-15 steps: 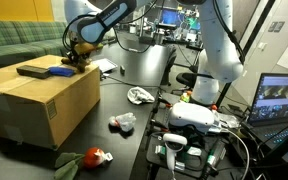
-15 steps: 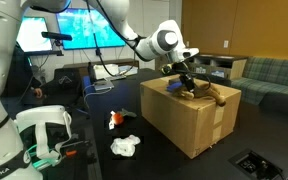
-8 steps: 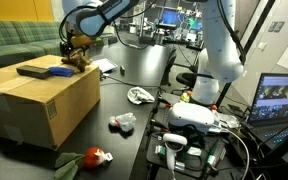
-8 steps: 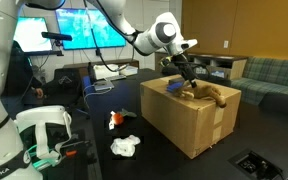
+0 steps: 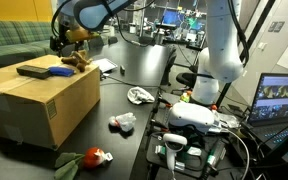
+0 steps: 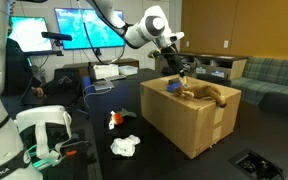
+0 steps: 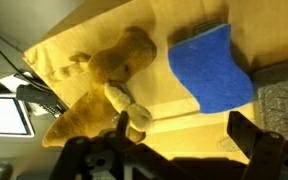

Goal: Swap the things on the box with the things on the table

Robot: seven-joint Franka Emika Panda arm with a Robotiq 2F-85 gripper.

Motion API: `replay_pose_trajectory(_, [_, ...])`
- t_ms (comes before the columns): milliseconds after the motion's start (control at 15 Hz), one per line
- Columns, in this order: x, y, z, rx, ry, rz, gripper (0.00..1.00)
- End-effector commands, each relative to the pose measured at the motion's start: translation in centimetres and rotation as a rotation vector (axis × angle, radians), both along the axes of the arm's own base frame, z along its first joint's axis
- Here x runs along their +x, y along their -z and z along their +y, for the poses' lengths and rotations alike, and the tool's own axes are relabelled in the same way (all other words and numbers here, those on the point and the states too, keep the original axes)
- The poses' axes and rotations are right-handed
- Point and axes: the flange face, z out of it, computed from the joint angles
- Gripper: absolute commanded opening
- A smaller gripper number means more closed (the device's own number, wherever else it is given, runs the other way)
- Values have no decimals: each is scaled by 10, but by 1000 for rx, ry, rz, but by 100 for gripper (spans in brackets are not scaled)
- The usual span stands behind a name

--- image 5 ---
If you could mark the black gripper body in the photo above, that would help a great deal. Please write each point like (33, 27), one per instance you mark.
(59, 36)

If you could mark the black chair back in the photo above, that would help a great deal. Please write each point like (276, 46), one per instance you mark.
(112, 40)

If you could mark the white VR headset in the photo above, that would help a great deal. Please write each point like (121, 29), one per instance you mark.
(190, 116)

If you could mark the green plaid sofa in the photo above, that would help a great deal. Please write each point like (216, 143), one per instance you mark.
(14, 41)

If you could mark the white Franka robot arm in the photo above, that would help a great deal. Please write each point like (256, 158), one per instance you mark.
(220, 40)

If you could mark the clear plastic bag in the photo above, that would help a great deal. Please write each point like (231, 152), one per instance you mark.
(229, 120)

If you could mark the black laptop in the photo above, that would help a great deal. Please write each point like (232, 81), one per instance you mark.
(277, 100)

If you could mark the white VR controller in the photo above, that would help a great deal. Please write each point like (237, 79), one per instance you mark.
(173, 143)

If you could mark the black office chair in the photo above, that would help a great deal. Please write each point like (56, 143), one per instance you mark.
(185, 79)

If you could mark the blue cloth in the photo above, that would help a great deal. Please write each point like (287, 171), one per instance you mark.
(62, 71)

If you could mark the large cardboard box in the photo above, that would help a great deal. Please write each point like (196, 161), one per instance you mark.
(37, 103)

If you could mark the white plush toy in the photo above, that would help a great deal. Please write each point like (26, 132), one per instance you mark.
(125, 121)

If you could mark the small black object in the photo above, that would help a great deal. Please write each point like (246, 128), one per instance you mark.
(122, 69)

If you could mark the brown plush animal toy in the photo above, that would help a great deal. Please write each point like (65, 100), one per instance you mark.
(77, 60)

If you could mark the black diagonal stand pole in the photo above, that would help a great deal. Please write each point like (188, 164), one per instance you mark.
(250, 36)

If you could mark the white paper sheet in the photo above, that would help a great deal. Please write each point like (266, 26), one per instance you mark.
(105, 65)

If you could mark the small green yellow bottle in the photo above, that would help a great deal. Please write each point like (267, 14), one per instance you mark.
(185, 97)

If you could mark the red radish plush toy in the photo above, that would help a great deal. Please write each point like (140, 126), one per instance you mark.
(92, 157)

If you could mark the white towel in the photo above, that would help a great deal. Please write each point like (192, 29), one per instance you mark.
(140, 95)

